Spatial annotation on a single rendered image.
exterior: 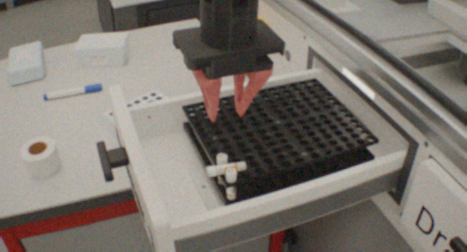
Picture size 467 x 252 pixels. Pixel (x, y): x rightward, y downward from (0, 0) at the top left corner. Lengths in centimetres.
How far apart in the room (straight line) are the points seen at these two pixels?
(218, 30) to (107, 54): 68
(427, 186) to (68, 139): 63
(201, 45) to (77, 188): 40
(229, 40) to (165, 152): 29
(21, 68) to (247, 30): 75
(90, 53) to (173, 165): 51
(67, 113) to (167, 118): 32
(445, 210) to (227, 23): 33
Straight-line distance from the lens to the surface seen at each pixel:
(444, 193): 55
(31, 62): 111
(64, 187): 77
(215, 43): 44
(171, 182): 63
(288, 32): 84
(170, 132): 72
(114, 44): 109
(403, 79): 59
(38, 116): 97
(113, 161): 56
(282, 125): 62
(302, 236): 104
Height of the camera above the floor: 126
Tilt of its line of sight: 35 degrees down
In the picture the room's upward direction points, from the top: straight up
